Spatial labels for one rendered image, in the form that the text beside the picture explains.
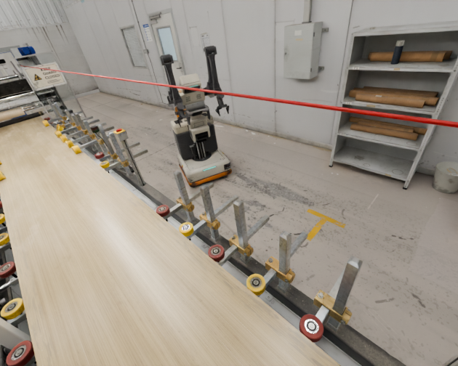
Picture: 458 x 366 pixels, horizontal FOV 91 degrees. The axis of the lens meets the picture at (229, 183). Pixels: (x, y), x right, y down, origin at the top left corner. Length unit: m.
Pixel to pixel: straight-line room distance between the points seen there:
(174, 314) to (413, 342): 1.58
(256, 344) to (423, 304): 1.57
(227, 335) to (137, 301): 0.41
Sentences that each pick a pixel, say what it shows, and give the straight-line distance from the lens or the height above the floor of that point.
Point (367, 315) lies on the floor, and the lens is 2.09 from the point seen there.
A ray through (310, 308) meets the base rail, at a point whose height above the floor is 0.70.
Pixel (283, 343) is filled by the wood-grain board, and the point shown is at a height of 0.90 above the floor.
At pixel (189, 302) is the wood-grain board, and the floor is 0.90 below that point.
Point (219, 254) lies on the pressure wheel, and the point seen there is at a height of 0.91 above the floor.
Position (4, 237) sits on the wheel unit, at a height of 0.91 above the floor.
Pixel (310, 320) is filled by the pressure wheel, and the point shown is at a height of 0.90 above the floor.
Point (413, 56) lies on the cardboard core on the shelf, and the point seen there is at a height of 1.31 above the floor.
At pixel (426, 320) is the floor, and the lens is 2.24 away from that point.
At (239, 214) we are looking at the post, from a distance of 1.04.
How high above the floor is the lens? 1.81
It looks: 36 degrees down
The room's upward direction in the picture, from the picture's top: 9 degrees counter-clockwise
